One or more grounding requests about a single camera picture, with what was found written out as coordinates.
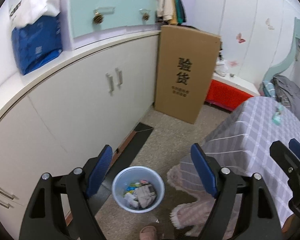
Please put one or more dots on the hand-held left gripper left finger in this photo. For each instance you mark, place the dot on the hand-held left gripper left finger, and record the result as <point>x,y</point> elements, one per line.
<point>100,172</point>

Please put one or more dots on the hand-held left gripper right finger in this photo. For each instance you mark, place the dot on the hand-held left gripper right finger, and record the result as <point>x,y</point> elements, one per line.
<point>205,170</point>

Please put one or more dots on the light blue waste bin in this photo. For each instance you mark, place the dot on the light blue waste bin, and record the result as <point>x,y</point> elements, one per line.
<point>137,172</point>

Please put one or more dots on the pink patterned under cloth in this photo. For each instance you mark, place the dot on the pink patterned under cloth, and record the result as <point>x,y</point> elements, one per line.
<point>190,200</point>

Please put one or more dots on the yellow green crumpled wrapper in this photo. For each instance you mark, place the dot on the yellow green crumpled wrapper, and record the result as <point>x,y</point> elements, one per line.
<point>132,186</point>

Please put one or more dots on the grey checked tablecloth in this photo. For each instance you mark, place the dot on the grey checked tablecloth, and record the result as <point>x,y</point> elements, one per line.
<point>252,135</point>

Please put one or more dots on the teal packet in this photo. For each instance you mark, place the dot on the teal packet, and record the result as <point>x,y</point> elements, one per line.
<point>277,118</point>

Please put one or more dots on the grey duvet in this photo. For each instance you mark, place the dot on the grey duvet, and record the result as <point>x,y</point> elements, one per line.
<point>290,92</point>

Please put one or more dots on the blue checked pillow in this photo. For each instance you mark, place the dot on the blue checked pillow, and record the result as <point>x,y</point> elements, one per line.
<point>267,88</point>

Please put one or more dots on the white cabinet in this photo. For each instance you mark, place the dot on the white cabinet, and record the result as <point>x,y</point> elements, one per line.
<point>65,110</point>

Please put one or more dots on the pink slipper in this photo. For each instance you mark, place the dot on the pink slipper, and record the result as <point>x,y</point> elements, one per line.
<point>148,232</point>

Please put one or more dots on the red step platform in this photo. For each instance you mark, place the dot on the red step platform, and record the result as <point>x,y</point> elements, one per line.
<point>225,92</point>

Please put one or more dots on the pale pink butterfly sticker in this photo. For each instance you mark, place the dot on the pale pink butterfly sticker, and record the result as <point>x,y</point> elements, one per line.
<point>232,63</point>

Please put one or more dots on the large cardboard box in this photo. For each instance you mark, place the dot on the large cardboard box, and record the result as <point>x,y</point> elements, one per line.
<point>175,42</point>

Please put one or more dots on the beige butterfly sticker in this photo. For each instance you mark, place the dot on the beige butterfly sticker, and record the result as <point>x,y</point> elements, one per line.
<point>269,23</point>

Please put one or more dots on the blue plastic package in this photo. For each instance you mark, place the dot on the blue plastic package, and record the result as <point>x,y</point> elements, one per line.
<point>35,47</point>

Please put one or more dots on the white wardrobe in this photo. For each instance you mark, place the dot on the white wardrobe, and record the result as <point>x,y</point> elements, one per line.
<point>255,5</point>

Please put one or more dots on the pine cone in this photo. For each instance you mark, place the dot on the pine cone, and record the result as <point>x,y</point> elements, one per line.
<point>98,18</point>
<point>146,17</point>

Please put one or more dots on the green garment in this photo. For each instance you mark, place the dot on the green garment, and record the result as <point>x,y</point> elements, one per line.
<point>181,12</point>

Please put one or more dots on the mustard garment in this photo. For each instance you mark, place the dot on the mustard garment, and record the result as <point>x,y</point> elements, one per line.
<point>174,12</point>

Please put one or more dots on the mint drawer unit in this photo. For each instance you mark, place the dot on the mint drawer unit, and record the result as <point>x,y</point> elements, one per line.
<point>85,10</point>

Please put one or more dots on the cream jacket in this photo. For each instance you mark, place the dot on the cream jacket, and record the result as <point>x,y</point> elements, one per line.
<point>165,2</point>

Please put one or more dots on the mint bunk bed frame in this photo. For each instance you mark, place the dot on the mint bunk bed frame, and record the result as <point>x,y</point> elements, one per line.
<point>290,57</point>

